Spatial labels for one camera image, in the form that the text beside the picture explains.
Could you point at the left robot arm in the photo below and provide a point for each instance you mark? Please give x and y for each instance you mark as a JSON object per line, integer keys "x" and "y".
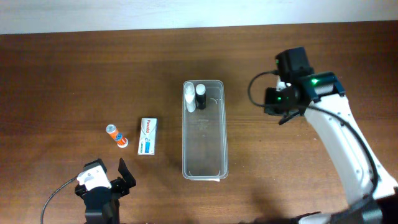
{"x": 100, "y": 195}

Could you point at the white Panadol box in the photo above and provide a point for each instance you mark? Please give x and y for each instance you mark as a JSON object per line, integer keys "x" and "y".
{"x": 147, "y": 138}

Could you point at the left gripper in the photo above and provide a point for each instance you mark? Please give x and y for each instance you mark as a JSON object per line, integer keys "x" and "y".
{"x": 115, "y": 185}

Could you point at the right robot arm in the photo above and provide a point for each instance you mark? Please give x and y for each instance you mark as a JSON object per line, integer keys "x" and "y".
{"x": 370, "y": 191}

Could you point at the black bottle white cap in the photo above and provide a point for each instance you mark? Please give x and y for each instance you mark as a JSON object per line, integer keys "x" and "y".
{"x": 201, "y": 96}

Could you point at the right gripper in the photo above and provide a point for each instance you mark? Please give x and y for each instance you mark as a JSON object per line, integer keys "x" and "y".
{"x": 277, "y": 101}

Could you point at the orange tablet tube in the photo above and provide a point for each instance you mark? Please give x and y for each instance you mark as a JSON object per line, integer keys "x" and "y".
{"x": 120, "y": 140}

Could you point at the clear plastic container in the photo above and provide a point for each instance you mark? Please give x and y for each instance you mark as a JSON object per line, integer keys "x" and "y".
{"x": 204, "y": 136}

